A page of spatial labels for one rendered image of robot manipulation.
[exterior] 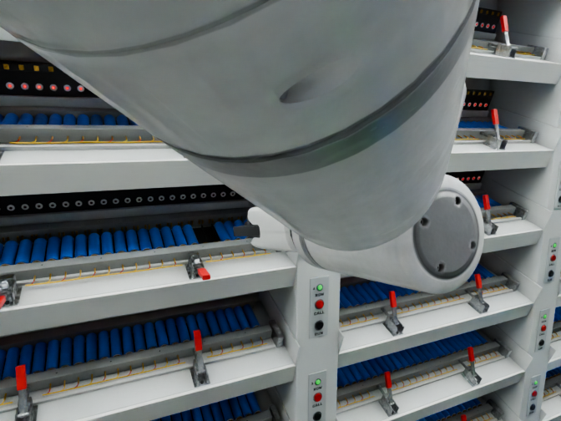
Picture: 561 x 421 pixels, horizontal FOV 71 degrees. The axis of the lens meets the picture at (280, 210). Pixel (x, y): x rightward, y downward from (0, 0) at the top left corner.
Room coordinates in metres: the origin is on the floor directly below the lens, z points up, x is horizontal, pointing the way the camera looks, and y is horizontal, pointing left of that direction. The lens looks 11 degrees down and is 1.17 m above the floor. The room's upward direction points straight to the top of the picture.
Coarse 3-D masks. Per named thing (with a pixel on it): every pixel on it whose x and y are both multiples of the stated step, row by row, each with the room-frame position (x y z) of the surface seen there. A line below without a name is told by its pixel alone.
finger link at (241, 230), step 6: (234, 228) 0.47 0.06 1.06; (240, 228) 0.46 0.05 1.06; (246, 228) 0.45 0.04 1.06; (252, 228) 0.45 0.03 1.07; (258, 228) 0.44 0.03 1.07; (234, 234) 0.47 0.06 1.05; (240, 234) 0.46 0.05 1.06; (246, 234) 0.45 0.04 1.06; (252, 234) 0.45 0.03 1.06; (258, 234) 0.44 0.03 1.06
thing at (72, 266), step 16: (240, 240) 0.71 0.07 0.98; (96, 256) 0.61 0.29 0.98; (112, 256) 0.61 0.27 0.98; (128, 256) 0.62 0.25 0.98; (144, 256) 0.63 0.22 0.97; (160, 256) 0.64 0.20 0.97; (176, 256) 0.65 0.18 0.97; (240, 256) 0.68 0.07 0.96; (0, 272) 0.54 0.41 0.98; (16, 272) 0.55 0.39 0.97; (32, 272) 0.56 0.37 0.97; (48, 272) 0.57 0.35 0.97; (64, 272) 0.58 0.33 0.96; (80, 272) 0.58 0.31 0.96; (128, 272) 0.60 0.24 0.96
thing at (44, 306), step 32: (0, 224) 0.65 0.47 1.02; (256, 256) 0.70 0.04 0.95; (288, 256) 0.72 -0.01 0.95; (32, 288) 0.55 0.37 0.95; (64, 288) 0.56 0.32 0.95; (96, 288) 0.57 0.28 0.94; (128, 288) 0.58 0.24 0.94; (160, 288) 0.59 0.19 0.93; (192, 288) 0.61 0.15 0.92; (224, 288) 0.64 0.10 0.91; (256, 288) 0.67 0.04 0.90; (0, 320) 0.51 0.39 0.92; (32, 320) 0.52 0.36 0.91; (64, 320) 0.54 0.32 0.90
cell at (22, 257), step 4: (24, 240) 0.63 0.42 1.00; (28, 240) 0.63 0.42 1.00; (20, 244) 0.62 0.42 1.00; (24, 244) 0.62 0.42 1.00; (28, 244) 0.62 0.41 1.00; (32, 244) 0.63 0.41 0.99; (20, 248) 0.61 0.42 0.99; (24, 248) 0.61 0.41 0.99; (28, 248) 0.62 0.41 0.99; (20, 252) 0.60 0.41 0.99; (24, 252) 0.60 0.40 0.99; (28, 252) 0.61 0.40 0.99; (20, 256) 0.59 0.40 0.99; (24, 256) 0.59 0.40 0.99; (28, 256) 0.60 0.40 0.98; (16, 260) 0.58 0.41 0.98; (20, 260) 0.58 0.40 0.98; (24, 260) 0.58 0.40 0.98; (28, 260) 0.59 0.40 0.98
